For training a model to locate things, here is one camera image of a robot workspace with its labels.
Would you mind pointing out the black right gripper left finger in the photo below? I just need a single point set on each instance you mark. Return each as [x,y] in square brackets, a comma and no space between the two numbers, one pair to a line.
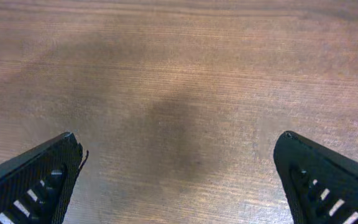
[36,186]

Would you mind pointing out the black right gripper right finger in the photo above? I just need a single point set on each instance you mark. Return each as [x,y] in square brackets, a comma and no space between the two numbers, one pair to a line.
[321,185]

